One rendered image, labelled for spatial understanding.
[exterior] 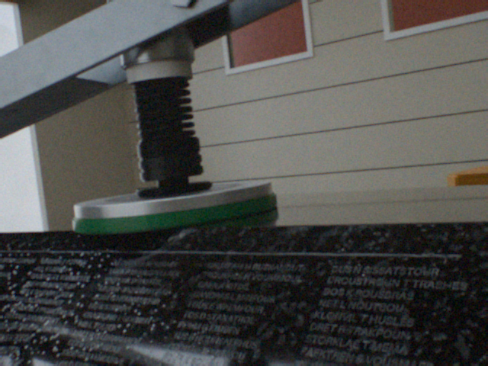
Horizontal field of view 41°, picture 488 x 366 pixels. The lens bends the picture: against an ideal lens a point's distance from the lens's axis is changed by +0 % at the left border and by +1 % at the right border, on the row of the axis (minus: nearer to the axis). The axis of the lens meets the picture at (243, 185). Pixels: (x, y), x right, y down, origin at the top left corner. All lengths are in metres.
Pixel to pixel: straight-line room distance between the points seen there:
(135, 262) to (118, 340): 0.08
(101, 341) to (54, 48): 0.30
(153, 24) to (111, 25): 0.04
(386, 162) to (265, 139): 1.67
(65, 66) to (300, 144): 7.27
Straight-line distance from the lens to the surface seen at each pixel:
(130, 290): 0.59
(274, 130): 8.11
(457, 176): 1.23
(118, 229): 0.62
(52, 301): 0.66
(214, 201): 0.61
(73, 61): 0.69
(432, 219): 0.47
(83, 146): 9.36
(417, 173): 7.24
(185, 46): 0.69
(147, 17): 0.66
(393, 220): 0.48
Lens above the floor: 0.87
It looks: 3 degrees down
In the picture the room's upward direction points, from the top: 7 degrees counter-clockwise
